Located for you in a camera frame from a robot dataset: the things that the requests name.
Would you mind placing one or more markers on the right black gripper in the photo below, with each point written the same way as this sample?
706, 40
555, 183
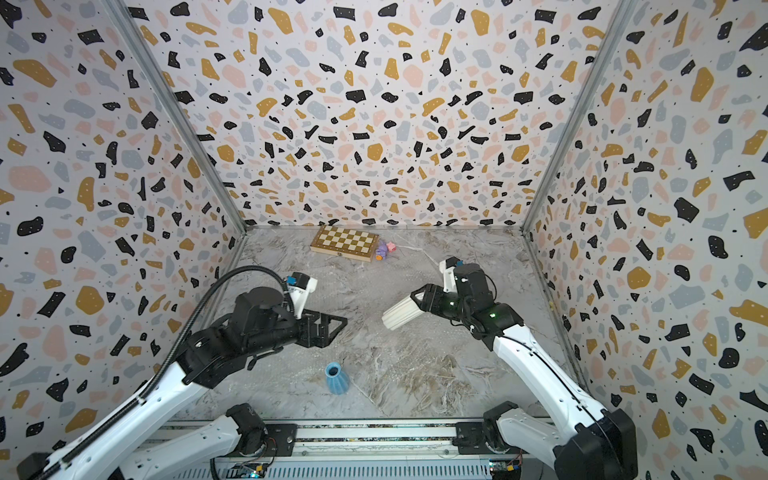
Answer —
431, 299

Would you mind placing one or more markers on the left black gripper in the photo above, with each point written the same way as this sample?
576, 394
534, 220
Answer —
315, 340

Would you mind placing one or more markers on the white ribbed ceramic vase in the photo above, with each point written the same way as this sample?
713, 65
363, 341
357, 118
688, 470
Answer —
400, 314

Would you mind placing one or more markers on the clear bubble wrap sheet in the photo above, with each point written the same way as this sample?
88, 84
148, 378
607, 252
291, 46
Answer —
426, 368

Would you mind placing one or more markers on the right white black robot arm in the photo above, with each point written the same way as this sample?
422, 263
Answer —
540, 384

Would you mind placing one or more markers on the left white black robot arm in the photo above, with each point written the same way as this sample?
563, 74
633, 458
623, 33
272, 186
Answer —
205, 359

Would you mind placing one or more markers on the small blue ribbed vase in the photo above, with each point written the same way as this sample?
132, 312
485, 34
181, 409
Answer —
337, 379

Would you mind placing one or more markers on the purple orange small toy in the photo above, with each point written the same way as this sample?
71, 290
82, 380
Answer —
381, 251

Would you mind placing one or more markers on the wooden chessboard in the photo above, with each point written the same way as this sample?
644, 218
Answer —
347, 243

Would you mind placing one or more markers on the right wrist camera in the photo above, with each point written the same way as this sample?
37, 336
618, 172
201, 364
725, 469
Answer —
447, 268

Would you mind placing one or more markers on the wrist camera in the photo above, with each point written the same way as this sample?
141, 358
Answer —
447, 268
300, 286

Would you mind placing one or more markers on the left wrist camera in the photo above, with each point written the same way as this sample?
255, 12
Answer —
300, 286

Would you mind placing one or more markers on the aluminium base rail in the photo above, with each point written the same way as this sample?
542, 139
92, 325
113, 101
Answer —
326, 449

